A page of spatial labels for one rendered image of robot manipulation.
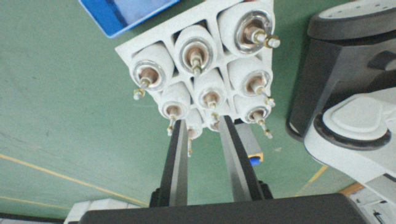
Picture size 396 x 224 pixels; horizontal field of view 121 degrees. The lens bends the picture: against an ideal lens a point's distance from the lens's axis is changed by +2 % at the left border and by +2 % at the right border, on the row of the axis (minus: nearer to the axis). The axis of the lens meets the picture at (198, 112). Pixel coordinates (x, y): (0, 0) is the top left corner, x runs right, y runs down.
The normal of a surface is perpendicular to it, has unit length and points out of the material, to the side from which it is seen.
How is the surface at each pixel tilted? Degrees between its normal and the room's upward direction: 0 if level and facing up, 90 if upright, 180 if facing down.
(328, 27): 73
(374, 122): 90
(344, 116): 90
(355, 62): 45
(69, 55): 0
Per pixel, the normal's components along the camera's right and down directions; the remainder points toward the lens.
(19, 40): 0.04, 0.66
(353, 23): -0.62, 0.65
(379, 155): -0.32, -0.70
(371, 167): -0.86, 0.49
